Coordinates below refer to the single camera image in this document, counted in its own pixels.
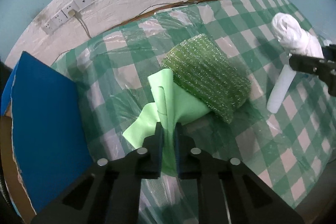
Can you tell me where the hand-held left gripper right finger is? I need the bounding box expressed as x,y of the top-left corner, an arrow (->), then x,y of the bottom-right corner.
174,122 -> 306,224

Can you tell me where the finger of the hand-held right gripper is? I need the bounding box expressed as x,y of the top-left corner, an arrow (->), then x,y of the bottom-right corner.
289,53 -> 328,75

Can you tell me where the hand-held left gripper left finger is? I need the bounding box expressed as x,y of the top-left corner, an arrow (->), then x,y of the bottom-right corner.
31,122 -> 164,224

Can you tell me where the light green cloth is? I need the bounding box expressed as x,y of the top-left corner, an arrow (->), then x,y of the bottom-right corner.
122,68 -> 212,177

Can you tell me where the white cloth bundle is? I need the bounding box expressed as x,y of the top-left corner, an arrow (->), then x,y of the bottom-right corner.
272,12 -> 324,59

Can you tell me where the blue cardboard box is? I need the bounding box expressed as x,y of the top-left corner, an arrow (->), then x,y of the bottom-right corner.
0,51 -> 96,216

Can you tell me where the green glittery sponge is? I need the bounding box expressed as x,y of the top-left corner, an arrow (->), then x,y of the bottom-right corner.
161,33 -> 252,124

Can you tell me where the green checkered plastic tablecloth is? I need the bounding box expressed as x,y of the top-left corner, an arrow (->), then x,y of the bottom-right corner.
50,0 -> 336,224

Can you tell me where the grey plug cable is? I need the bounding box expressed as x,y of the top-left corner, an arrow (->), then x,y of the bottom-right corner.
68,10 -> 92,39

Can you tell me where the white wall socket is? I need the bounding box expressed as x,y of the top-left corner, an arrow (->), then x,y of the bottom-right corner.
43,21 -> 54,35
63,4 -> 77,19
52,13 -> 65,28
74,0 -> 92,9

